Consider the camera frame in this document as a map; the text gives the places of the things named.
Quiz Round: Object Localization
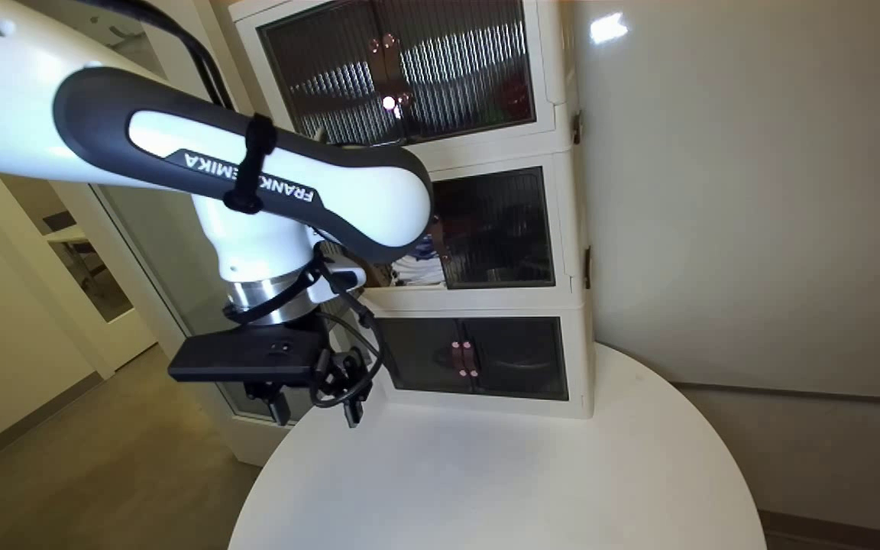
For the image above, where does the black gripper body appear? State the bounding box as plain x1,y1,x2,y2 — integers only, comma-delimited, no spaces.
295,330,386,410

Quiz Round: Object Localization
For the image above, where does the white stacked shelf cabinet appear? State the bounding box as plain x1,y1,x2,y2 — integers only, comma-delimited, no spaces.
223,0,598,422

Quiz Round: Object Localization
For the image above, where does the white blue item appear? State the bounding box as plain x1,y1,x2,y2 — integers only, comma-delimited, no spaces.
396,253,445,289

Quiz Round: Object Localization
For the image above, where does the black wrist mount plate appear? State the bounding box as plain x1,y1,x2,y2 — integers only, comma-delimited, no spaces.
163,323,331,389

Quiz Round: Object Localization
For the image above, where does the glossy white wall board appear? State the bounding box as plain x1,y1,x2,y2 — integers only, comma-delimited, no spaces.
581,0,880,406

